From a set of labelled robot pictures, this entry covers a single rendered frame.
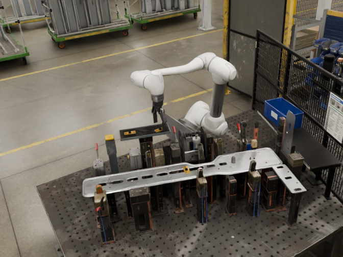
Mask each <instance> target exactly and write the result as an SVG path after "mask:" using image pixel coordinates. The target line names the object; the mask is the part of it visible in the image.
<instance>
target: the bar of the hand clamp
mask: <svg viewBox="0 0 343 257"><path fill-rule="evenodd" d="M246 126H247V124H246V122H245V121H242V122H240V140H241V144H242V139H244V140H245V143H244V144H246Z"/></svg>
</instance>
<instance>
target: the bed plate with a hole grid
mask: <svg viewBox="0 0 343 257"><path fill-rule="evenodd" d="M225 121H226V122H227V125H228V129H227V131H226V132H225V133H224V134H223V135H221V136H217V135H214V134H212V135H213V139H217V138H221V139H222V142H223V154H224V155H225V154H229V153H235V152H236V151H237V140H240V134H239V131H238V128H237V123H239V125H240V122H242V121H245V122H246V124H247V126H246V139H247V141H248V143H247V144H251V140H253V137H254V126H255V123H256V122H258V123H259V126H258V141H257V149H260V148H266V147H269V148H271V149H272V150H273V151H274V152H275V153H276V144H277V136H278V135H277V134H276V132H275V131H274V130H273V129H272V128H271V127H270V126H269V125H268V124H267V123H266V121H265V120H264V119H263V118H262V117H261V116H260V115H259V114H258V113H257V110H256V109H255V110H252V109H250V110H247V111H244V112H242V113H239V114H236V115H233V116H230V117H228V118H225ZM128 155H129V153H127V154H125V155H122V156H119V157H117V162H118V168H119V172H120V173H122V172H128V171H132V169H131V164H130V163H129V161H130V155H129V159H128ZM306 170H307V172H301V179H300V183H301V184H302V185H303V186H304V188H305V189H306V191H304V192H302V199H301V200H300V205H299V212H298V218H297V224H298V226H299V227H300V229H296V230H290V228H289V227H288V225H287V224H286V222H285V221H284V218H288V214H289V208H290V201H288V200H287V199H286V198H285V199H284V206H285V207H286V208H287V211H281V212H279V211H278V210H277V208H276V207H275V208H276V210H275V211H273V212H266V211H265V209H264V208H263V207H262V206H261V205H260V204H261V202H262V200H263V199H262V197H263V193H264V190H263V188H262V187H261V186H260V195H259V208H258V216H256V217H253V218H249V217H248V216H249V214H248V212H247V211H246V209H245V207H246V206H247V195H248V194H247V193H246V198H242V199H239V197H238V195H236V197H235V212H236V213H237V214H238V216H236V215H233V216H229V215H228V214H227V213H226V211H225V208H227V202H228V191H227V183H228V177H229V175H226V197H225V198H222V197H221V195H220V193H219V190H220V184H219V185H216V201H217V203H215V204H210V202H209V199H208V197H207V210H208V217H209V218H208V219H210V220H209V221H210V222H209V223H203V224H202V223H199V221H198V220H197V218H196V216H195V214H196V213H197V203H198V202H197V200H196V197H195V195H196V192H195V189H190V199H191V202H192V205H193V207H190V208H186V207H185V204H184V201H183V198H182V196H184V191H181V204H182V207H183V210H184V213H179V214H176V213H175V210H174V207H173V204H172V200H171V198H172V197H173V192H172V188H171V189H168V197H167V198H165V197H164V198H163V200H165V201H166V204H167V208H168V211H169V213H167V214H161V215H156V216H154V214H153V210H152V215H151V219H152V221H156V224H157V229H158V231H157V232H152V233H147V234H142V235H136V236H131V230H130V226H131V225H135V223H134V222H131V223H128V221H127V214H126V205H127V204H126V198H125V194H124V191H122V192H116V193H115V199H116V205H117V210H119V212H120V221H117V222H112V226H113V229H114V230H115V232H116V234H117V235H116V237H114V238H115V242H116V243H109V244H107V245H105V244H103V247H102V245H101V243H102V237H101V229H100V228H97V220H96V211H95V207H94V202H93V200H92V197H84V196H83V195H82V183H83V181H84V180H85V179H87V178H92V177H95V172H94V167H93V166H91V167H88V168H85V169H83V170H80V171H77V172H74V173H71V174H68V175H66V176H63V177H60V178H57V179H55V180H52V181H49V182H47V183H44V184H41V185H38V186H36V189H37V192H38V194H39V197H40V199H41V202H42V204H43V207H44V209H45V211H46V214H47V216H48V219H49V221H50V223H51V226H52V228H53V231H54V233H55V236H56V238H57V241H58V243H59V245H60V248H61V250H62V253H63V255H64V257H300V256H302V255H303V254H305V253H306V252H308V251H310V250H311V249H313V248H315V247H316V246H318V245H319V244H321V243H323V242H324V241H326V240H327V239H329V238H330V237H332V236H333V235H335V234H337V233H338V232H340V231H341V230H343V205H342V203H341V202H340V201H339V200H338V199H337V198H336V197H335V196H334V195H333V194H332V192H331V193H330V197H331V198H332V199H330V200H327V199H326V198H325V197H324V196H323V195H322V193H324V192H325V189H326V186H325V185H324V184H321V185H315V186H313V185H312V184H311V183H310V182H309V181H308V180H307V178H306V177H310V176H315V174H314V173H313V172H311V171H310V170H309V169H308V168H307V167H306ZM151 209H152V206H151Z"/></svg>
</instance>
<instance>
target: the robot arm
mask: <svg viewBox="0 0 343 257"><path fill-rule="evenodd" d="M201 69H204V70H206V71H208V72H210V73H211V75H212V78H213V81H214V84H213V92H212V100H211V108H209V106H208V105H207V104H206V103H204V102H202V101H198V102H196V103H195V104H194V105H193V106H192V107H191V108H190V109H189V111H188V112H187V114H186V116H185V118H184V119H183V120H182V119H179V120H177V121H178V122H180V123H181V124H183V125H184V126H185V127H187V128H189V129H190V130H192V131H193V132H194V131H197V129H198V127H199V126H203V127H204V128H205V130H207V131H208V132H211V133H212V134H214V135H217V136H221V135H223V134H224V133H225V132H226V131H227V129H228V125H227V122H226V121H225V118H224V114H223V113H222V109H223V102H224V96H225V90H226V84H227V82H229V81H232V80H233V79H234V78H235V76H236V69H235V67H234V66H233V65H232V64H231V63H229V62H228V61H226V60H224V59H222V58H219V57H217V56H216V55H215V54H214V53H204V54H201V55H199V56H197V57H196V58H194V59H193V60H192V61H191V62H190V63H188V64H186V65H183V66H177V67H171V68H164V69H157V70H153V71H149V70H142V71H135V72H133V73H132V74H131V77H130V79H131V82H132V83H133V84H134V85H135V86H137V87H140V88H144V89H148V90H149V91H150V92H151V99H152V101H153V106H152V111H151V112H152V113H153V120H154V123H156V122H158V121H157V112H158V114H159V115H160V117H161V120H162V130H163V131H164V130H166V123H167V119H166V115H165V111H164V109H162V106H163V100H164V92H163V91H164V80H163V76H168V75H177V74H185V73H189V72H193V71H197V70H201ZM209 110H210V111H209Z"/></svg>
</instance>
